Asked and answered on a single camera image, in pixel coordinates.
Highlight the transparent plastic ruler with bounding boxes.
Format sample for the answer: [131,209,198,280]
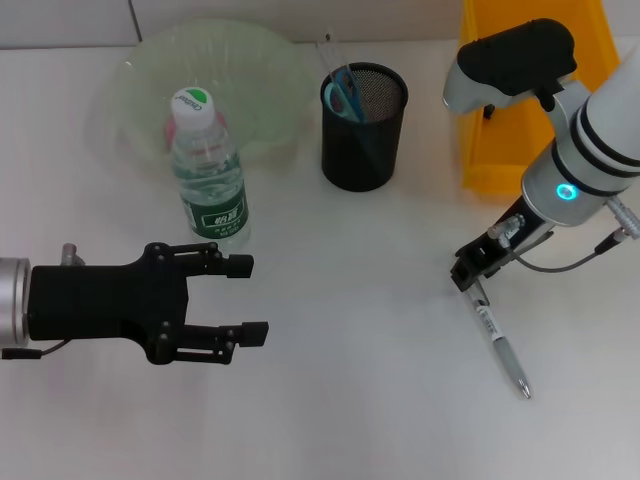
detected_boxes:
[315,31,367,122]

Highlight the black mesh pen holder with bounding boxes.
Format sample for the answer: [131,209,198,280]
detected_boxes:
[319,61,409,193]

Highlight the pink toy peach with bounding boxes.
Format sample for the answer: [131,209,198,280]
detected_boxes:
[163,111,227,151]

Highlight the clear water bottle green label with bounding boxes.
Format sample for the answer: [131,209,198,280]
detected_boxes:
[170,86,251,251]

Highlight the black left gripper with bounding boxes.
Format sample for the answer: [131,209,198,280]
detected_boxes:
[26,241,271,367]

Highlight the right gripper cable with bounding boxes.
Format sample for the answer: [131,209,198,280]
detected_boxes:
[486,196,640,274]

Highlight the grey clear ballpoint pen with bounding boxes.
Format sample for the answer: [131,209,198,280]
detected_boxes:
[466,278,533,400]

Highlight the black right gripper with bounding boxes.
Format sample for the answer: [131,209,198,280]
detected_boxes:
[449,196,557,294]

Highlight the translucent green fruit bowl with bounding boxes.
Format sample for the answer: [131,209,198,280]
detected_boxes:
[102,18,315,166]

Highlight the yellow plastic bin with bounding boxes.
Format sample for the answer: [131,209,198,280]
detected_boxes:
[453,0,624,196]

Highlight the blue scissors with sheath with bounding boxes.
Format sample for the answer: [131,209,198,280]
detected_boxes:
[324,69,385,169]

